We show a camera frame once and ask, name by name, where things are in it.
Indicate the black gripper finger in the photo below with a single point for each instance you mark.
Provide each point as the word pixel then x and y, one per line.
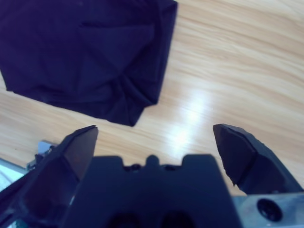
pixel 249 164
pixel 52 180

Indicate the white metal mounting plate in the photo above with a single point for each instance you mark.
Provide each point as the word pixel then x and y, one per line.
pixel 44 147

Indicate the dark aluminium camera post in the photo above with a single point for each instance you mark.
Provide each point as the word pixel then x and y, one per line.
pixel 9 190

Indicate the black corner bracket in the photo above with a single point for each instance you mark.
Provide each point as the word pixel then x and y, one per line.
pixel 35 161

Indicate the black Unitree polo shirt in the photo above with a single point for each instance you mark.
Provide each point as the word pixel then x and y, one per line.
pixel 83 59

